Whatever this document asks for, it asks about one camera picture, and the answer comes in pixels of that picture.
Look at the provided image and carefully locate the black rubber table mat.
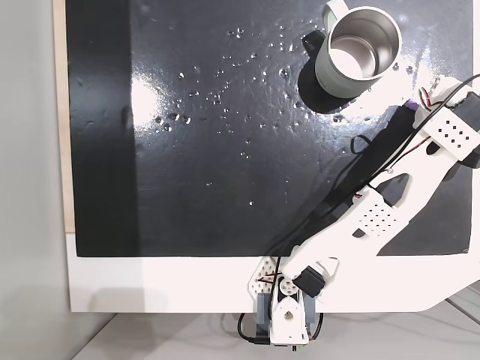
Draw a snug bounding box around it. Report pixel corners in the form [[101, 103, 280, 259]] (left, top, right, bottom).
[[65, 0, 473, 258]]

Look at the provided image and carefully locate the pale green steel mug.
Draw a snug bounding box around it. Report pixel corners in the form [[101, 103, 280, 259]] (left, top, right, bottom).
[[313, 0, 403, 99]]

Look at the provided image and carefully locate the grey table clamp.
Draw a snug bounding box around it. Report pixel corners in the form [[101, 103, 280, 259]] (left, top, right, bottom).
[[256, 292, 273, 333]]

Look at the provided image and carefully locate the black base power cable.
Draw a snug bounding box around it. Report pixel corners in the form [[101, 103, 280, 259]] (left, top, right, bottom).
[[237, 310, 324, 347]]

